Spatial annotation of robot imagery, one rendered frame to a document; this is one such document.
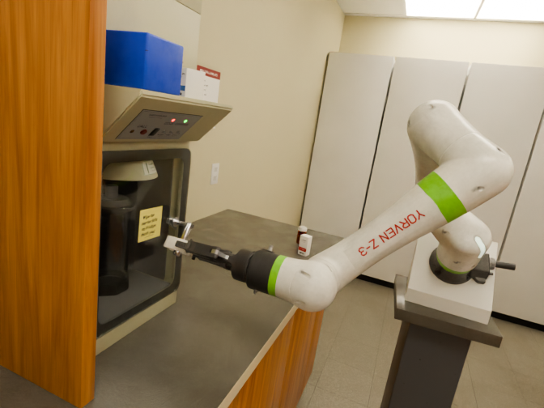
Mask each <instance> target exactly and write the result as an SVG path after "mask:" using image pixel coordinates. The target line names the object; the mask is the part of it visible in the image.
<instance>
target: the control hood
mask: <svg viewBox="0 0 544 408"><path fill-rule="evenodd" d="M143 109H148V110H155V111H163V112H170V113H184V114H192V115H199V116H203V117H202V118H201V119H200V120H199V121H197V122H196V123H195V124H194V125H193V126H192V127H191V128H190V129H189V130H188V131H187V132H185V133H184V134H183V135H182V136H181V137H180V138H179V139H115V138H116V137H117V136H118V135H119V134H120V133H121V132H122V130H123V129H124V128H125V127H126V126H127V125H128V124H129V123H130V122H131V121H132V120H133V119H134V118H135V117H136V116H137V115H138V114H139V113H140V112H141V111H142V110H143ZM232 109H233V107H232V106H231V105H227V104H219V103H215V102H210V101H205V100H197V99H192V98H188V97H184V96H175V95H170V94H166V93H161V92H157V91H148V90H143V89H138V88H132V87H121V86H115V85H108V84H105V85H104V120H103V142H184V141H199V140H200V139H201V138H202V137H203V136H204V135H205V134H207V133H208V132H209V131H210V130H211V129H212V128H213V127H215V126H216V125H217V124H218V123H219V122H220V121H221V120H223V119H224V118H225V117H226V116H227V115H228V114H229V113H230V112H231V111H232Z"/></svg>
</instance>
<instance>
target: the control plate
mask: <svg viewBox="0 0 544 408"><path fill-rule="evenodd" d="M202 117H203V116H199V115H192V114H184V113H170V112H163V111H155V110H148V109H143V110H142V111H141V112H140V113H139V114H138V115H137V116H136V117H135V118H134V119H133V120H132V121H131V122H130V123H129V124H128V125H127V126H126V127H125V128H124V129H123V130H122V132H121V133H120V134H119V135H118V136H117V137H116V138H115V139H179V138H180V137H181V136H182V135H183V134H184V133H185V132H187V131H188V130H189V129H190V128H191V127H192V126H193V125H194V124H195V123H196V122H197V121H199V120H200V119H201V118H202ZM174 118H175V119H176V120H175V121H173V122H171V120H172V119H174ZM184 120H188V121H187V122H185V123H184V122H183V121H184ZM155 128H160V130H159V131H158V132H157V133H156V134H155V135H154V136H148V135H149V134H150V133H151V132H152V131H153V130H154V129H155ZM131 130H134V132H133V133H130V131H131ZM142 130H147V132H146V133H145V134H140V132H141V131H142ZM164 130H166V134H164V133H162V132H163V131H164ZM170 131H173V134H170V133H169V132H170ZM177 131H180V132H179V134H177V133H176V132H177Z"/></svg>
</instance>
